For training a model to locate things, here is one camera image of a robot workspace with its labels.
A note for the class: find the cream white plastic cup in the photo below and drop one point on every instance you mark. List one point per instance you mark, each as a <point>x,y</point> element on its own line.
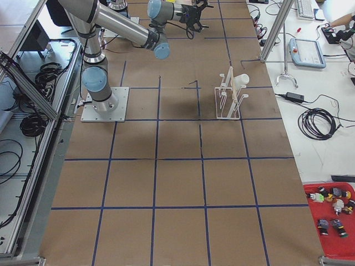
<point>240,80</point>

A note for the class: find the aluminium frame post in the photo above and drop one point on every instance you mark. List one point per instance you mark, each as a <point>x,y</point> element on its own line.
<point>275,29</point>

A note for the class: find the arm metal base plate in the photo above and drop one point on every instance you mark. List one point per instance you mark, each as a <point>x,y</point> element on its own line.
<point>111,110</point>

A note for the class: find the smartphone on table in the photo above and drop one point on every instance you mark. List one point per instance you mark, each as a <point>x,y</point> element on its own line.
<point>318,14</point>

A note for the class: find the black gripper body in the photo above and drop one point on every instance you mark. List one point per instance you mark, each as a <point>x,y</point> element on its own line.
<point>184,16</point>

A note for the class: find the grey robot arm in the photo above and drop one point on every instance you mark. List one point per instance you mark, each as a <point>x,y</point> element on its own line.
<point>86,15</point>
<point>117,5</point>

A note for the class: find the blue teach pendant tablet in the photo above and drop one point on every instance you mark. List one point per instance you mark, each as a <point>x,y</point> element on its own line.
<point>306,53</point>

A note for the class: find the white keyboard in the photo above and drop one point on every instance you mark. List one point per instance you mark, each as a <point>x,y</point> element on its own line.
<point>304,9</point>

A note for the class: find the red parts tray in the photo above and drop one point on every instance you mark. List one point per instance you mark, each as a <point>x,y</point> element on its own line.
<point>332,208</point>

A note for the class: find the white wire cup rack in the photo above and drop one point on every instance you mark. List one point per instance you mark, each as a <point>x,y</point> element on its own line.
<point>228,98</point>

